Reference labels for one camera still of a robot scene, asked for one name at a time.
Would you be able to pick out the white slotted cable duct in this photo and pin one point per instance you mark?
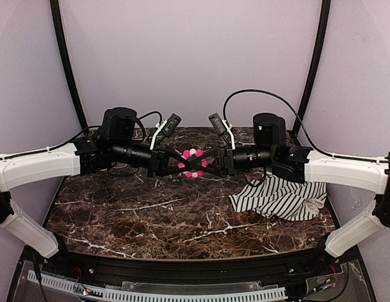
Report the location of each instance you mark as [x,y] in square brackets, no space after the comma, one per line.
[136,291]

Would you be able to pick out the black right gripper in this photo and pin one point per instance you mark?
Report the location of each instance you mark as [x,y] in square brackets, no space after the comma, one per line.
[228,160]

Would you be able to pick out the black white striped garment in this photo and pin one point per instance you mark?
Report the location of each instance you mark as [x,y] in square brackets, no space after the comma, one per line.
[277,197]

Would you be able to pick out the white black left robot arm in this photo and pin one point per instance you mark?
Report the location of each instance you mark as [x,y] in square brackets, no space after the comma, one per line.
[111,143]

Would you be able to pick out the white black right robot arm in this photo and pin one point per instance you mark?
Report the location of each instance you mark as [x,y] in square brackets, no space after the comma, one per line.
[305,164]

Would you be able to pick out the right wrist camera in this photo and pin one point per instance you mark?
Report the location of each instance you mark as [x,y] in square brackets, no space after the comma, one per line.
[222,127]

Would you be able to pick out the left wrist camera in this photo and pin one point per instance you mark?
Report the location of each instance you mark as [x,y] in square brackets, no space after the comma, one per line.
[165,129]

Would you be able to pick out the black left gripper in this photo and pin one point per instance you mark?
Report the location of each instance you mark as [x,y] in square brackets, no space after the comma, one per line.
[155,160]

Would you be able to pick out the black left frame post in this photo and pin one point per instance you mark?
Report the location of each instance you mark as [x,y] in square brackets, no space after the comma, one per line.
[66,64]

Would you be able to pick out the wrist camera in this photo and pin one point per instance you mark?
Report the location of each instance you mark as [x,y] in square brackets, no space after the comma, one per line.
[222,127]
[165,129]

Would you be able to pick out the black right frame post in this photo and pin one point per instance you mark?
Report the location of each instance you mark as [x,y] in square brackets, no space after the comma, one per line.
[315,58]

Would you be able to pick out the black frame post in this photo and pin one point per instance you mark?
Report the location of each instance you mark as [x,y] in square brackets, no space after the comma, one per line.
[66,64]
[315,58]

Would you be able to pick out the black front frame rail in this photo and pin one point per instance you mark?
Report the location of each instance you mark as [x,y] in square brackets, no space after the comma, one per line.
[288,267]

